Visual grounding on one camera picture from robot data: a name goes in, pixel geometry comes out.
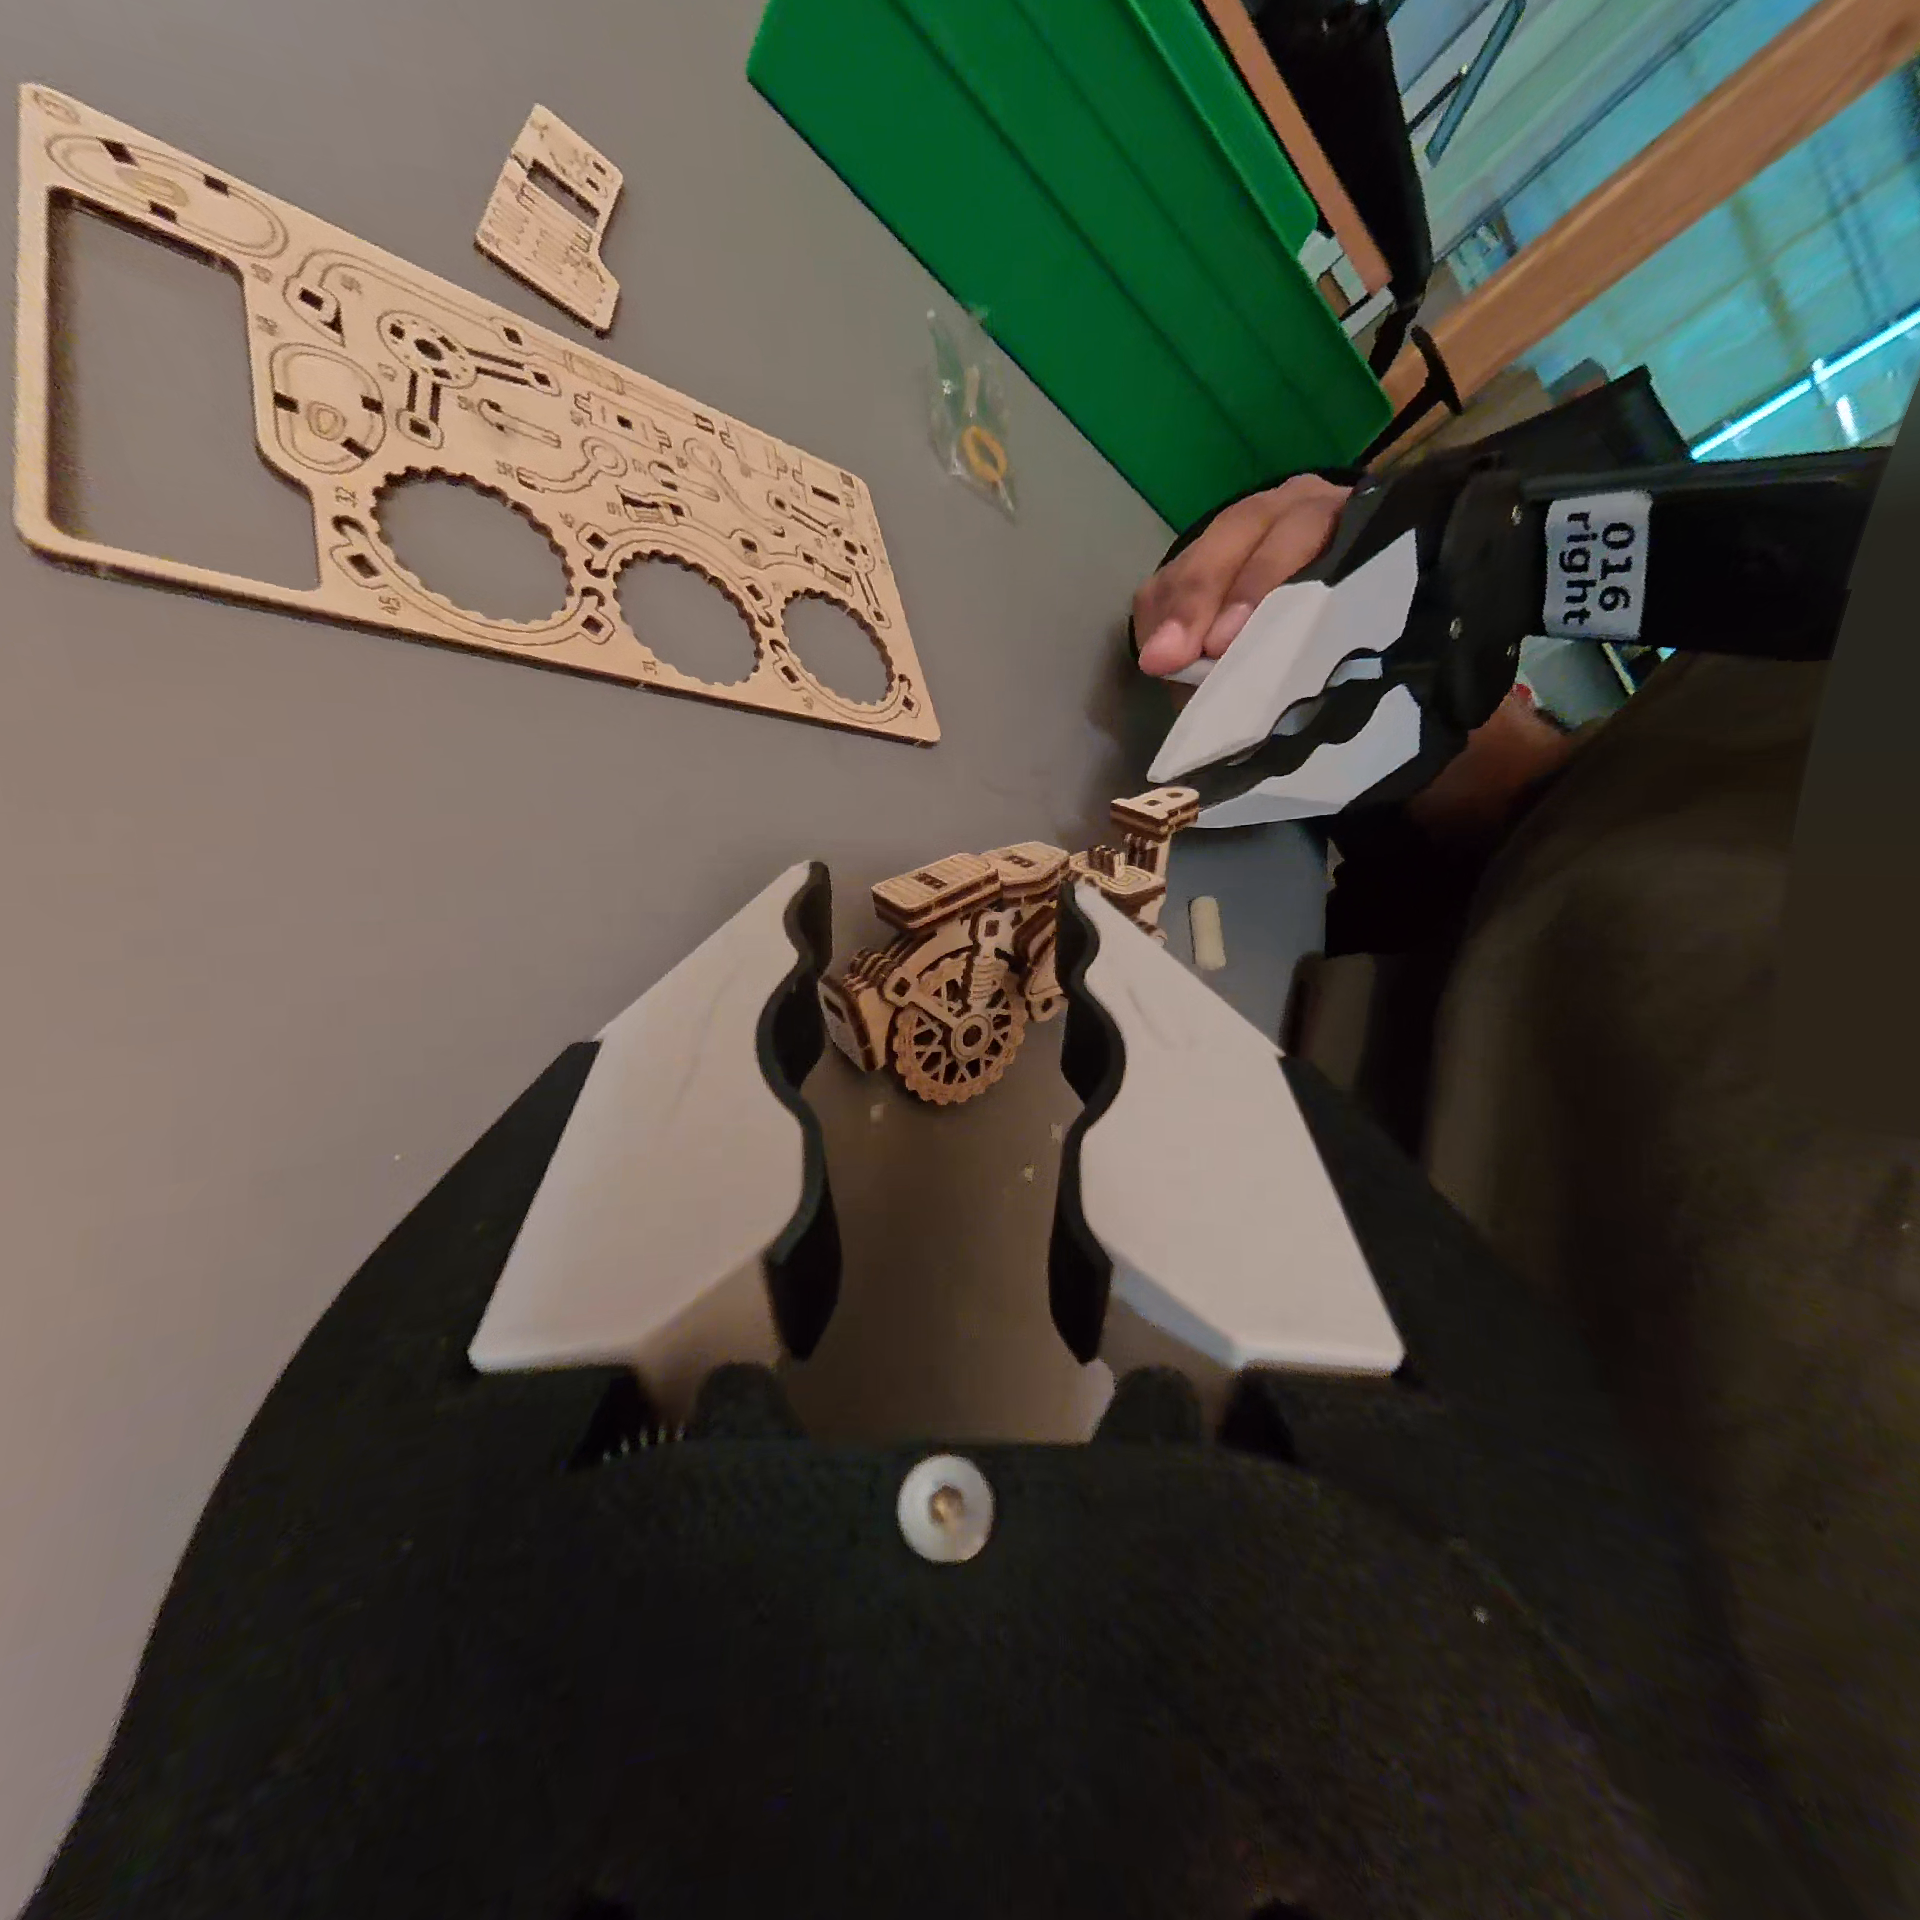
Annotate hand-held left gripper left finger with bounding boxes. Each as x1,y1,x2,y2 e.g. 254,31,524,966
466,857,839,1404

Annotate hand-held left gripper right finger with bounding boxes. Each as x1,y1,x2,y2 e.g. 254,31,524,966
1043,883,1413,1379

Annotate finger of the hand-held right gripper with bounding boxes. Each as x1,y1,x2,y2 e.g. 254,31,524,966
1144,533,1425,789
1190,677,1426,832

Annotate wooden model motorcycle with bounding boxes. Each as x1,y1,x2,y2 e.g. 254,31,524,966
812,778,1202,1111

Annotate person's right forearm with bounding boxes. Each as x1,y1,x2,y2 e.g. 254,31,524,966
1413,694,1570,823

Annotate grey desk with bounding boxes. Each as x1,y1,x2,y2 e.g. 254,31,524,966
0,0,1341,1879

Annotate person's right hand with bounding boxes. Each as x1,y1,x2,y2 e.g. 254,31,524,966
1133,477,1365,686

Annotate wooden beam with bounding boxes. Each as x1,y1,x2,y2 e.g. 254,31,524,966
1379,0,1920,412

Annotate clear plastic parts bag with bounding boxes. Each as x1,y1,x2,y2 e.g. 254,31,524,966
923,300,1022,520

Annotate green board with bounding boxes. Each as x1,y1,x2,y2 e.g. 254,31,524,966
747,0,1393,538

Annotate black metal stand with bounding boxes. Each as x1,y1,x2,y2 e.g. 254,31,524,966
1253,0,1503,462

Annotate wooden puzzle sheet round holes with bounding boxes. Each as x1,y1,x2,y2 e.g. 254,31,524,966
8,85,950,750

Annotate small wooden puzzle sheet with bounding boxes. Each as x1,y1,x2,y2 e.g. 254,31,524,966
474,100,622,330

